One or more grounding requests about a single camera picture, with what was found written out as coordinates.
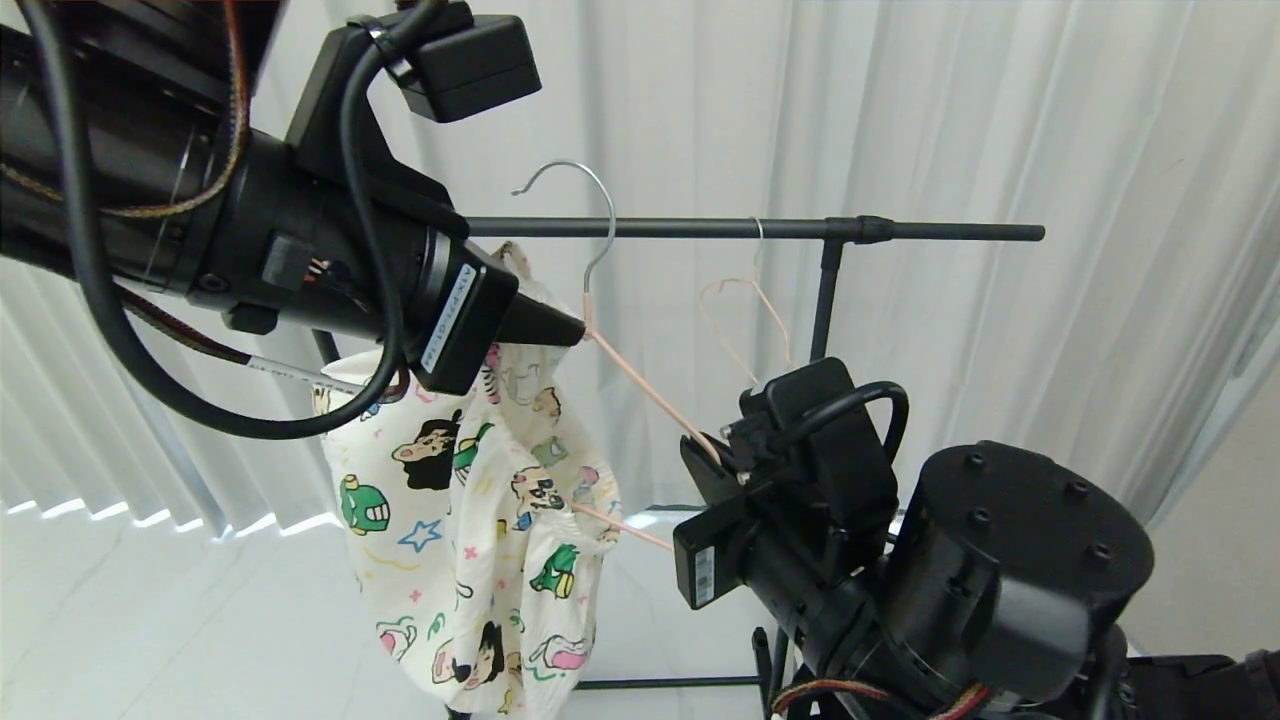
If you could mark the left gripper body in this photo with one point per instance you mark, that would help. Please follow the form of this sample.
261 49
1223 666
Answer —
330 260

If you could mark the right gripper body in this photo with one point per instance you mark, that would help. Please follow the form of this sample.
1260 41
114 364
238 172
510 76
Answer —
730 540

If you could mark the pink clothes hanger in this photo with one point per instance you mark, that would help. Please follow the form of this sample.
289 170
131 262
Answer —
650 391
772 320

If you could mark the cream printed garment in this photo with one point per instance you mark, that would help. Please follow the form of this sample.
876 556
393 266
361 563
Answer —
470 600

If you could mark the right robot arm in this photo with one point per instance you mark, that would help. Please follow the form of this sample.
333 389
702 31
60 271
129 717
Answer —
1020 560

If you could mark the black clothes rack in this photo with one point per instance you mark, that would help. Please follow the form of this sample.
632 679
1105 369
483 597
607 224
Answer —
700 228

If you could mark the white curtain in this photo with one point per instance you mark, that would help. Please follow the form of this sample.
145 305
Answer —
1000 120

